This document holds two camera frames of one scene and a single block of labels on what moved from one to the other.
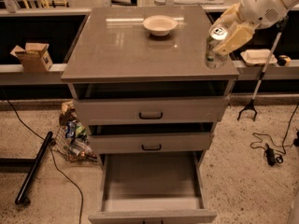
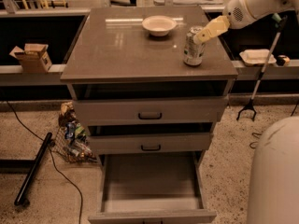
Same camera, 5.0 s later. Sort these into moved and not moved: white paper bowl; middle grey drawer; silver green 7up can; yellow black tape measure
Moved: silver green 7up can
Not moved: middle grey drawer; white paper bowl; yellow black tape measure
